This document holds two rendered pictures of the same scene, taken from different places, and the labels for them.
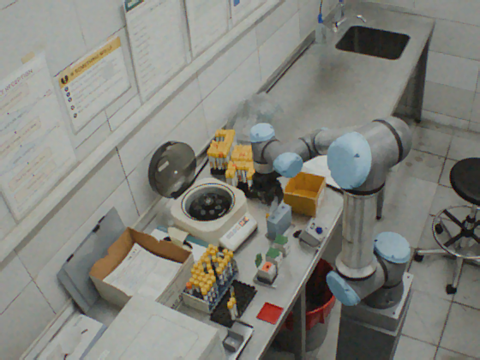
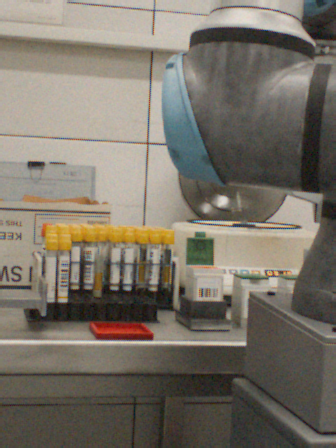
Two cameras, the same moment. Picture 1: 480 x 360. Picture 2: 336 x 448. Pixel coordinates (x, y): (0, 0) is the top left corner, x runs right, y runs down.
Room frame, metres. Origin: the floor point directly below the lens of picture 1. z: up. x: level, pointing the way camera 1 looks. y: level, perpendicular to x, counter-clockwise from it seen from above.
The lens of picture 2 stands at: (0.19, -0.77, 1.06)
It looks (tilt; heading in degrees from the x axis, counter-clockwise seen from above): 3 degrees down; 42
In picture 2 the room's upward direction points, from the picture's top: 3 degrees clockwise
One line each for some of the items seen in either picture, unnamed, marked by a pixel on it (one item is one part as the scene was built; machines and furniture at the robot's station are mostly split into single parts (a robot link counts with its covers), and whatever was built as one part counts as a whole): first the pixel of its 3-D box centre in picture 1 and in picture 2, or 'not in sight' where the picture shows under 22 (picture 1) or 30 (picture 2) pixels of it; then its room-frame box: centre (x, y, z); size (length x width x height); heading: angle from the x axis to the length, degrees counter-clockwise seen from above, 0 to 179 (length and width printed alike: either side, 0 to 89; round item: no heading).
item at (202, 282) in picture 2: (267, 272); (203, 290); (1.05, -0.06, 0.92); 0.05 x 0.04 x 0.06; 55
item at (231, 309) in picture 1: (231, 296); (92, 275); (0.97, 0.07, 0.93); 0.17 x 0.09 x 0.11; 145
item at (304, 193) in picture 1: (304, 194); not in sight; (1.39, -0.26, 0.93); 0.13 x 0.13 x 0.10; 60
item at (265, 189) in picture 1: (265, 183); not in sight; (1.22, -0.10, 1.17); 0.09 x 0.08 x 0.12; 137
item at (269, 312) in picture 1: (270, 313); (120, 330); (0.91, -0.05, 0.88); 0.07 x 0.07 x 0.01; 55
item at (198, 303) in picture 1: (210, 281); (104, 280); (1.05, 0.13, 0.91); 0.20 x 0.10 x 0.07; 145
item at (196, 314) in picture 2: (267, 277); (202, 311); (1.05, -0.06, 0.89); 0.09 x 0.05 x 0.04; 55
